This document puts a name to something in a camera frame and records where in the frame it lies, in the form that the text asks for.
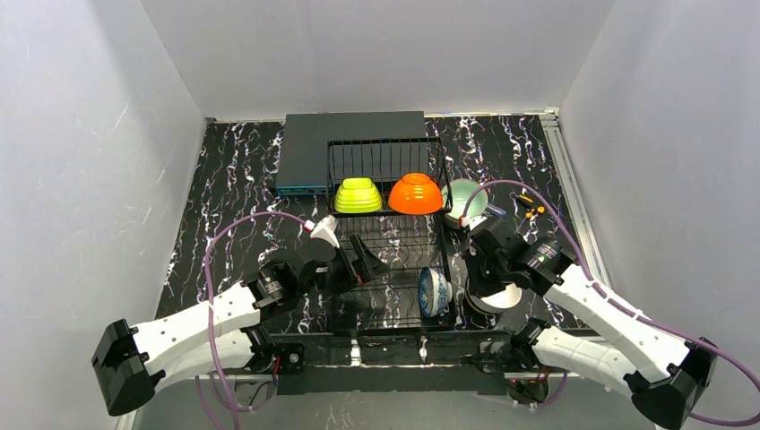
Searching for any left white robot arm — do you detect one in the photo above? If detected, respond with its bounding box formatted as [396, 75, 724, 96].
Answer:
[91, 234, 390, 417]

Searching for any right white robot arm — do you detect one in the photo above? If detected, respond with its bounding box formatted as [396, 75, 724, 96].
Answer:
[463, 227, 717, 429]

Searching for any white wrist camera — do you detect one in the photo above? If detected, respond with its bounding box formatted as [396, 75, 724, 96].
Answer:
[305, 215, 341, 248]
[460, 215, 488, 233]

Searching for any pale green bowl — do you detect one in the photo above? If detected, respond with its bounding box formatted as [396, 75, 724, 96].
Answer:
[441, 178, 488, 229]

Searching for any blue red screwdriver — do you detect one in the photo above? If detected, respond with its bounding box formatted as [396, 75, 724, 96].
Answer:
[485, 203, 509, 219]

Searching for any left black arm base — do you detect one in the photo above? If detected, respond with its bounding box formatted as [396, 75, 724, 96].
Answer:
[233, 327, 305, 400]

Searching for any purple cable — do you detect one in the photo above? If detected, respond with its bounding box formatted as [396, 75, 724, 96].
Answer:
[462, 179, 760, 428]
[194, 211, 313, 430]

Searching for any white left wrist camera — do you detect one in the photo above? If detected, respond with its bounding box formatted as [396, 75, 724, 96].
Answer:
[305, 215, 341, 248]

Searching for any yellow black T-handle hex key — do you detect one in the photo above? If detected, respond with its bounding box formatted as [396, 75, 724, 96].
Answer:
[514, 193, 547, 231]

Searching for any black wire dish rack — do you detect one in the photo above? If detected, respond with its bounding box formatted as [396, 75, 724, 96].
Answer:
[326, 137, 456, 336]

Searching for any aluminium table edge rail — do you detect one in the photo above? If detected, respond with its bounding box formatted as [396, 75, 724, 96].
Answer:
[538, 110, 610, 286]

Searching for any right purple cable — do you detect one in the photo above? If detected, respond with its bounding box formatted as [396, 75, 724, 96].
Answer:
[462, 179, 760, 428]

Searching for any orange white bowl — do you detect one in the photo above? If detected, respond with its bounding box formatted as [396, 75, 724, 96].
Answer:
[388, 172, 444, 216]

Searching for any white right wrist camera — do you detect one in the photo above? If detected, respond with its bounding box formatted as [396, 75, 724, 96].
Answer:
[460, 215, 488, 233]

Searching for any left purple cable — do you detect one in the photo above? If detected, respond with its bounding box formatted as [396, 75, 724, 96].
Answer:
[194, 211, 313, 430]

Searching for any green white bowl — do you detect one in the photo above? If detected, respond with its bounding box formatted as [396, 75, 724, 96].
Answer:
[334, 177, 384, 214]

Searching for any dark grey flat box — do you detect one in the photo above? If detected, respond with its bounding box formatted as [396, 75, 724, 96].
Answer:
[273, 111, 425, 197]

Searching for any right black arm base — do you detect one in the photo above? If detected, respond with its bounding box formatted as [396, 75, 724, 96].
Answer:
[460, 317, 569, 410]

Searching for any blue patterned bowl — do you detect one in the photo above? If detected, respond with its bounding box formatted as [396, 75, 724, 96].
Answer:
[418, 267, 453, 318]

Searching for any dark striped white bowl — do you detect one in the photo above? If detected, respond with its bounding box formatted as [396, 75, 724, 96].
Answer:
[465, 284, 523, 314]

